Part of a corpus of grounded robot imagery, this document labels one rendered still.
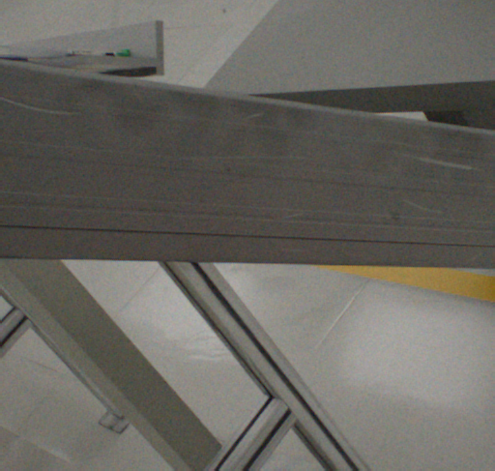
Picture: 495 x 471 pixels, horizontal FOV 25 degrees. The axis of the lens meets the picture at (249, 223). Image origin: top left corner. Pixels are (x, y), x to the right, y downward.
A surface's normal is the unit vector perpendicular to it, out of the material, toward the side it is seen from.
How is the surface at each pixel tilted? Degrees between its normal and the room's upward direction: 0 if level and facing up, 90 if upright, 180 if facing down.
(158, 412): 90
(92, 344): 90
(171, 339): 0
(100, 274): 0
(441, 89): 90
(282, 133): 90
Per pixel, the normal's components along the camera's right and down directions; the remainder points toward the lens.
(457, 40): -0.51, -0.70
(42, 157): 0.62, 0.10
